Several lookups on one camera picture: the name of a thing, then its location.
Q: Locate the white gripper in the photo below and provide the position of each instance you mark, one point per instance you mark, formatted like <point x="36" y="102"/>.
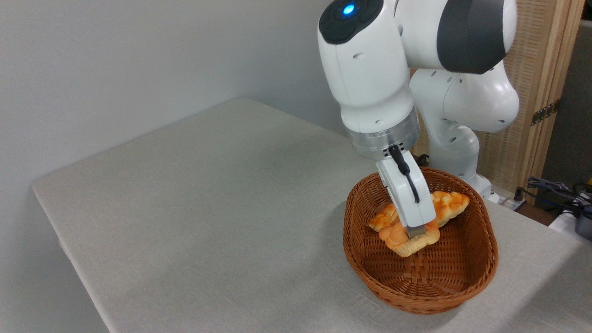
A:
<point x="409" y="199"/>

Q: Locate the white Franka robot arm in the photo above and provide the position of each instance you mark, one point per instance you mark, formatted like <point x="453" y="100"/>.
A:
<point x="370" y="83"/>

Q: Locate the grey tablecloth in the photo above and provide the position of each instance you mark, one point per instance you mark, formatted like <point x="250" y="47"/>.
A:
<point x="185" y="208"/>

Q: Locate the brass screen hinge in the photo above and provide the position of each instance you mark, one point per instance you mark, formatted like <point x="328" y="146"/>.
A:
<point x="545" y="112"/>

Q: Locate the brown woven wicker basket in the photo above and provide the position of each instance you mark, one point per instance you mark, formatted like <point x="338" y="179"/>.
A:
<point x="416" y="282"/>

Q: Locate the round knotted bread roll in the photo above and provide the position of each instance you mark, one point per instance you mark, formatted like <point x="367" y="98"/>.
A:
<point x="400" y="240"/>

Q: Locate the long braided bread loaf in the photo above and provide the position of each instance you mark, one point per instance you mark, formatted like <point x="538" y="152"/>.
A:
<point x="451" y="206"/>

